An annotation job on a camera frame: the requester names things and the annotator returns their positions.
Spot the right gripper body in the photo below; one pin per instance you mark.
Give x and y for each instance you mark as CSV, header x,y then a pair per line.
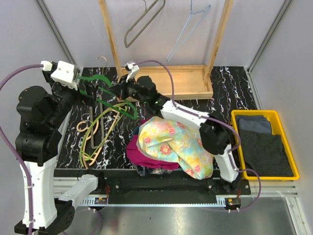
x,y
127,89

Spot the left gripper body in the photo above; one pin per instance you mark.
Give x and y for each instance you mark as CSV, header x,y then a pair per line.
x,y
89,100

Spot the dark green hanger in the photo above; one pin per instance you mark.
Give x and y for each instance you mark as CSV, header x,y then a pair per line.
x,y
105,80

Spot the wooden hanger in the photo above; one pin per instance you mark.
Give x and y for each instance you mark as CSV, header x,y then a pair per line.
x,y
97,137

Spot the magenta pleated skirt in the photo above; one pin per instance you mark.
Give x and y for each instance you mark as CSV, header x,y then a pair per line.
x,y
137,158

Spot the lime green hanger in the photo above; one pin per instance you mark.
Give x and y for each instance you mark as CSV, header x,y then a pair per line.
x,y
89,159

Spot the floral pastel garment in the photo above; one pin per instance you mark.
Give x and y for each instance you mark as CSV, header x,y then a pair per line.
x,y
173,142

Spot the navy plaid skirt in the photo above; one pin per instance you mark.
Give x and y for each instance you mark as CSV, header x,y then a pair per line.
x,y
145,171

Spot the grey hanger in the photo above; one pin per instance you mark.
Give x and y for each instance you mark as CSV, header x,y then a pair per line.
x,y
150,13
94,129

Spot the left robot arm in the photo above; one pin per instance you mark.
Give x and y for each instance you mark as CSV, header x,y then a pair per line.
x,y
37,145

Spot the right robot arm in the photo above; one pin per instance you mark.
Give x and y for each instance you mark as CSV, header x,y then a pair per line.
x,y
214,134

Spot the wooden clothes rack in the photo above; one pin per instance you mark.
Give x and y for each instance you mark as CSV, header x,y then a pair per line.
x,y
193,80

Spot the dark clothes in crate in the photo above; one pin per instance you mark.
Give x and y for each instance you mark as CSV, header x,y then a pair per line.
x,y
263,151

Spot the yellow plastic crate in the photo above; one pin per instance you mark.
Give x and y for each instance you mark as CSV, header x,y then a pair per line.
x,y
277,129

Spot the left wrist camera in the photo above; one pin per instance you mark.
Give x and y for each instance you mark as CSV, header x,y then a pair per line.
x,y
61,72

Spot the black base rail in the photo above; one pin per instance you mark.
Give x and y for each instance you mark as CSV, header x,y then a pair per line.
x,y
126,188

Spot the light blue wire hanger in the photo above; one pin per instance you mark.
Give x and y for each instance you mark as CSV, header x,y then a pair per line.
x,y
195,17

